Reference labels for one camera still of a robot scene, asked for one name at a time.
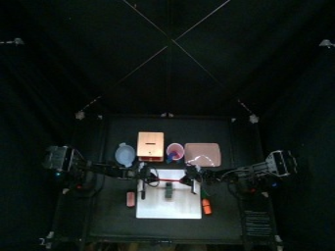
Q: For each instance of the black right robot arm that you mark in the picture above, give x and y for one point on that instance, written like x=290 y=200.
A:
x=252 y=169

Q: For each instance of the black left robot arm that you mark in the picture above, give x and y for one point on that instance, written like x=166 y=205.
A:
x=100 y=169

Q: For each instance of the toy salmon nigiri sushi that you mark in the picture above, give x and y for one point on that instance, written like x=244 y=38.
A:
x=131 y=199

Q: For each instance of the grey blue bowl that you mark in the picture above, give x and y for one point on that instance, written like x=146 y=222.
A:
x=124 y=156

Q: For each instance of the brown square tray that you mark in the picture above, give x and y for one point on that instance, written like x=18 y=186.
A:
x=204 y=152

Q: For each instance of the orange toy carrot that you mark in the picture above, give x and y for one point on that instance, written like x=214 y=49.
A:
x=207 y=206

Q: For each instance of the white cutting board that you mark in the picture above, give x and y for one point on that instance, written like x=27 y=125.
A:
x=174 y=209

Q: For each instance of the wooden box with red drawer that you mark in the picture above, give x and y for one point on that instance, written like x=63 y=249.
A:
x=150 y=145

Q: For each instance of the reddish plastic cup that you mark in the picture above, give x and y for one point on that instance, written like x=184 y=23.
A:
x=178 y=148

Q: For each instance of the black sheet with white text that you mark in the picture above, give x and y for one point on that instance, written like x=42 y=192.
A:
x=256 y=225

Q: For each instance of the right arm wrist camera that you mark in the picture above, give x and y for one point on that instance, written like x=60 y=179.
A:
x=192 y=167

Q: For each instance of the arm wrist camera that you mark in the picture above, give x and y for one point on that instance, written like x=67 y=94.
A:
x=142 y=165
x=192 y=167

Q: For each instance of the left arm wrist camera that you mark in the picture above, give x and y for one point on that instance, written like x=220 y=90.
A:
x=142 y=165

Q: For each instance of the silver frame corner bracket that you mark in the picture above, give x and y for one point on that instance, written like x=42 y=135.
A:
x=326 y=43
x=16 y=41
x=80 y=114
x=166 y=114
x=254 y=118

